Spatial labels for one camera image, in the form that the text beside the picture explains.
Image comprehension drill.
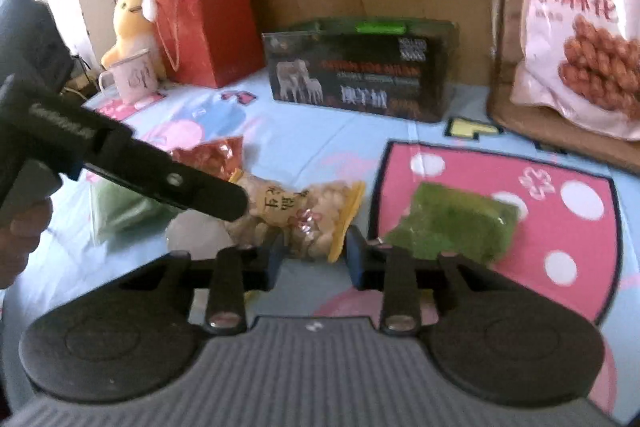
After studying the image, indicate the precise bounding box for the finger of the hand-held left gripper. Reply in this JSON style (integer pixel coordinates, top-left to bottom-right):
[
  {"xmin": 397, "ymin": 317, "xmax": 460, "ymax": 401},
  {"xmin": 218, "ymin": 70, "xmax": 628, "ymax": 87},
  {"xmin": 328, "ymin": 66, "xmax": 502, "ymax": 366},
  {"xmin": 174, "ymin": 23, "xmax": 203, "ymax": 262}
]
[{"xmin": 82, "ymin": 136, "xmax": 249, "ymax": 222}]

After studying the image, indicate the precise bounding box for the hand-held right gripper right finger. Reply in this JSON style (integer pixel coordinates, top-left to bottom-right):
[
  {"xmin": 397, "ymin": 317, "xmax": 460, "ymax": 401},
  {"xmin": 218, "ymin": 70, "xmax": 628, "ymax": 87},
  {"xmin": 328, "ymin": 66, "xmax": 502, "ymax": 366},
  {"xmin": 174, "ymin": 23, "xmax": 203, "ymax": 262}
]
[{"xmin": 345, "ymin": 226, "xmax": 481, "ymax": 335}]

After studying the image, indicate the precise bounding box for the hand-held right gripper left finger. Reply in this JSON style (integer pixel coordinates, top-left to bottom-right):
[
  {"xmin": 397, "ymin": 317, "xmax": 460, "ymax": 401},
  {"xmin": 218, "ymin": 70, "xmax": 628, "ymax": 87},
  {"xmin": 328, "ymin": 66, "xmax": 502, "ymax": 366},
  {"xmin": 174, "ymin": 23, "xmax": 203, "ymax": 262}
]
[{"xmin": 150, "ymin": 239, "xmax": 288, "ymax": 335}]

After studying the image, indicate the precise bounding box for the orange red snack packet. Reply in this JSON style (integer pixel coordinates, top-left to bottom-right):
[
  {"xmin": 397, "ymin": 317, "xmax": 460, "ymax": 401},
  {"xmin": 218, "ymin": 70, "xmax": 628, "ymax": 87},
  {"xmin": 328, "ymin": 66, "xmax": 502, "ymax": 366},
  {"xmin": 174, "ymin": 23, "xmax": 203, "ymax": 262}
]
[{"xmin": 167, "ymin": 137, "xmax": 246, "ymax": 182}]

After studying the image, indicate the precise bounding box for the white jelly cup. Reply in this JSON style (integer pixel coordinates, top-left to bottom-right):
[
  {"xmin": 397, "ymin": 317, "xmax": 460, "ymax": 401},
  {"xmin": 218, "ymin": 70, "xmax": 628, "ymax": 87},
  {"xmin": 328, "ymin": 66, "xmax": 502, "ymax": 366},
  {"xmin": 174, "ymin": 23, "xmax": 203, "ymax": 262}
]
[{"xmin": 166, "ymin": 212, "xmax": 236, "ymax": 253}]

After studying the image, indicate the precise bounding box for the yellow-edged peanut packet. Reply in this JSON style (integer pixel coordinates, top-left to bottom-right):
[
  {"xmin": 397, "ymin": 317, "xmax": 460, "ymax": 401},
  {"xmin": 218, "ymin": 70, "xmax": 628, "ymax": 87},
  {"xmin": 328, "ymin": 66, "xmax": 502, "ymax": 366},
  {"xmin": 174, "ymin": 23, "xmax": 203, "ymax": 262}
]
[{"xmin": 225, "ymin": 172, "xmax": 367, "ymax": 264}]

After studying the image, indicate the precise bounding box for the light green packet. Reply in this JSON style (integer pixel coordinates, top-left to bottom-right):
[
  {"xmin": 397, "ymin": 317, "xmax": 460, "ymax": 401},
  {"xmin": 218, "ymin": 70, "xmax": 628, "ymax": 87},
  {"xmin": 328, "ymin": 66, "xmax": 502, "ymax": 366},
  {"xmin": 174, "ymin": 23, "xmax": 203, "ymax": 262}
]
[{"xmin": 90, "ymin": 179, "xmax": 176, "ymax": 245}]

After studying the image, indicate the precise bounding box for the dark green packet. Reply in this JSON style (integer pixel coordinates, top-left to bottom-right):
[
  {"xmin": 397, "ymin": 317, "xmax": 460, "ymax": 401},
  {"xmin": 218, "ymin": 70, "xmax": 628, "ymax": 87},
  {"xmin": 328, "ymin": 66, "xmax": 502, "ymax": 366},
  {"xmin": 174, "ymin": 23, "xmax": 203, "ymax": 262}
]
[{"xmin": 382, "ymin": 182, "xmax": 521, "ymax": 264}]

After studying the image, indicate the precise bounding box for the black cardboard box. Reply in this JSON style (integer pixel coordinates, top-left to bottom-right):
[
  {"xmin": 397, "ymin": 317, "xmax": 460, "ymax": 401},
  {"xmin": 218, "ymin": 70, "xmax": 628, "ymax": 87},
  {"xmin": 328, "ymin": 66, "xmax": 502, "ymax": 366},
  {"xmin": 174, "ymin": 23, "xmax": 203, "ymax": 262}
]
[{"xmin": 261, "ymin": 18, "xmax": 458, "ymax": 124}]

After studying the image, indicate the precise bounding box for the bright green candy packet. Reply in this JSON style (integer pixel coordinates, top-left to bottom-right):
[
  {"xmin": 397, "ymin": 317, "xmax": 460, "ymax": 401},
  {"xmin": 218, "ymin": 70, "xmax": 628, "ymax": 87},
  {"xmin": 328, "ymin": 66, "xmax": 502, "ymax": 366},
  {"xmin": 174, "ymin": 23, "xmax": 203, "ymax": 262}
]
[{"xmin": 354, "ymin": 21, "xmax": 406, "ymax": 34}]

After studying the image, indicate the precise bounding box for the person's left hand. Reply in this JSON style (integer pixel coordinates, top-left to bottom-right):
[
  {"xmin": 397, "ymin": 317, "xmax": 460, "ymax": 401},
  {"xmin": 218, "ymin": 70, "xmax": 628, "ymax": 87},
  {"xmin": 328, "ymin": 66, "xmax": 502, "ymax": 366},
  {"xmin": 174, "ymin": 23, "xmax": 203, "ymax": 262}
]
[{"xmin": 0, "ymin": 197, "xmax": 53, "ymax": 289}]

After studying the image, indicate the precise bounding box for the white enamel mug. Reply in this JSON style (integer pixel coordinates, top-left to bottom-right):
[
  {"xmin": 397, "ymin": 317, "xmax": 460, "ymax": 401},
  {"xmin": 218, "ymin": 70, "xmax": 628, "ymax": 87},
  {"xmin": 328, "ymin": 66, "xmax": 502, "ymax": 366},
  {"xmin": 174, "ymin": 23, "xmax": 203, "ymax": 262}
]
[{"xmin": 98, "ymin": 48, "xmax": 158, "ymax": 104}]

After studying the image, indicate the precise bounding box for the printed cartoon blanket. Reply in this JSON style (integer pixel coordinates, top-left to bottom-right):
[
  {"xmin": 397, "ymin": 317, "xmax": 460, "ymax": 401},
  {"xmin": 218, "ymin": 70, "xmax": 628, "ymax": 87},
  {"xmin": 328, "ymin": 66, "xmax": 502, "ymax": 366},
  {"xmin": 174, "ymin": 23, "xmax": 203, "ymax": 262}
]
[{"xmin": 0, "ymin": 67, "xmax": 640, "ymax": 427}]

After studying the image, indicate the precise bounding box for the yellow plush duck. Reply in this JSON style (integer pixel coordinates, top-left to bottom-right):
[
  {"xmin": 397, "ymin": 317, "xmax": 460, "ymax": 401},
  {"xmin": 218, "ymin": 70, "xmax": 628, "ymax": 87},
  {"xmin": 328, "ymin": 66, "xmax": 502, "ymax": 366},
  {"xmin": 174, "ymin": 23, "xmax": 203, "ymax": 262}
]
[{"xmin": 101, "ymin": 0, "xmax": 166, "ymax": 80}]

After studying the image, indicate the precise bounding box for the red gift bag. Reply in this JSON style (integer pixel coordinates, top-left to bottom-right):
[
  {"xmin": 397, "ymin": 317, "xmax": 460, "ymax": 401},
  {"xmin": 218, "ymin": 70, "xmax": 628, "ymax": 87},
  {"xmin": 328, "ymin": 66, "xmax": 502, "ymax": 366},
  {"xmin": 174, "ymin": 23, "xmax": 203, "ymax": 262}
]
[{"xmin": 152, "ymin": 0, "xmax": 266, "ymax": 88}]

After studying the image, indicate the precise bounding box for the brown seat cushion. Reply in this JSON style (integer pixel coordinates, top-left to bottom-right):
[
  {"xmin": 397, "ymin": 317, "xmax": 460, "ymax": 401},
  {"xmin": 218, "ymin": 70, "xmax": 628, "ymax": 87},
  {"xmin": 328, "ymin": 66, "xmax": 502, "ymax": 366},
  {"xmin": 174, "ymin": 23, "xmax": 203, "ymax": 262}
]
[{"xmin": 487, "ymin": 0, "xmax": 640, "ymax": 175}]

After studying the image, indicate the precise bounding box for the large pink snack bag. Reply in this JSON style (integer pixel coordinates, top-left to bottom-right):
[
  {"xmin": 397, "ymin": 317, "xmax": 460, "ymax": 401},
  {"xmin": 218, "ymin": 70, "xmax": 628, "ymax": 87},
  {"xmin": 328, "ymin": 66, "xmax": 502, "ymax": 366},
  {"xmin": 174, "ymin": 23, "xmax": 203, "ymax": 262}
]
[{"xmin": 505, "ymin": 0, "xmax": 640, "ymax": 142}]

